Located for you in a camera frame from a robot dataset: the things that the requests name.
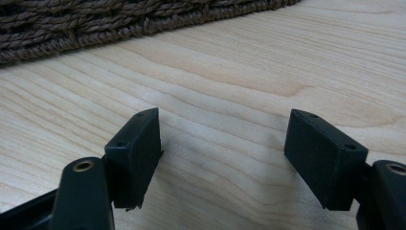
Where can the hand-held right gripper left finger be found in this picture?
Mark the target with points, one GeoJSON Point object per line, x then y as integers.
{"type": "Point", "coordinates": [134, 159]}

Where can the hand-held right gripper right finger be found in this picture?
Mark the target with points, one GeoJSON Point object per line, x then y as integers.
{"type": "Point", "coordinates": [322, 159]}

